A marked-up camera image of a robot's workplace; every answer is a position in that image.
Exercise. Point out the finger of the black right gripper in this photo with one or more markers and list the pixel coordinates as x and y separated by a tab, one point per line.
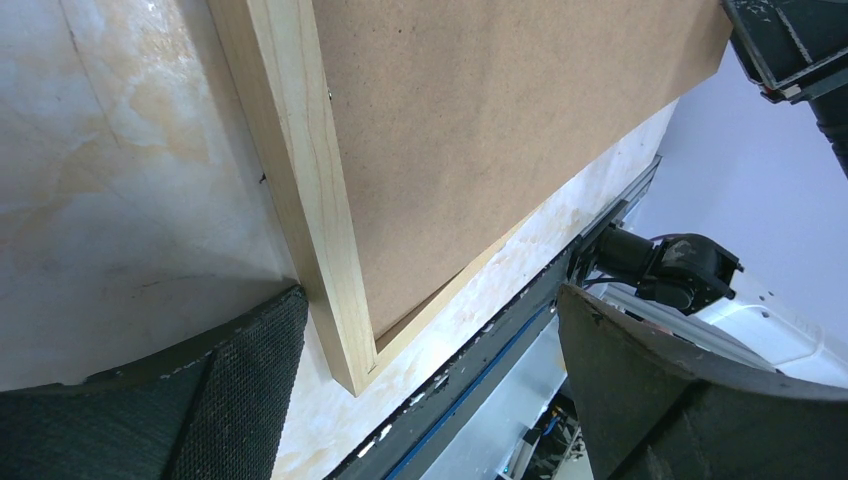
793	50

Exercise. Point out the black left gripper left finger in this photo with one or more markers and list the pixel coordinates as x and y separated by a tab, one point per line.
210	407

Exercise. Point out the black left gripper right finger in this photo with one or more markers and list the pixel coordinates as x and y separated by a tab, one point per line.
652	406

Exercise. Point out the brown cardboard backing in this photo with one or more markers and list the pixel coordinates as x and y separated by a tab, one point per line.
456	119

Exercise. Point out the light wooden picture frame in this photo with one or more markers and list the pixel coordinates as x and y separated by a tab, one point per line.
274	55

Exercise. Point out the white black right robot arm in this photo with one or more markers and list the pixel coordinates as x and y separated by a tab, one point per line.
686	278

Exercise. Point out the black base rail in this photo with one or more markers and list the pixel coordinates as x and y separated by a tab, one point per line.
416	433

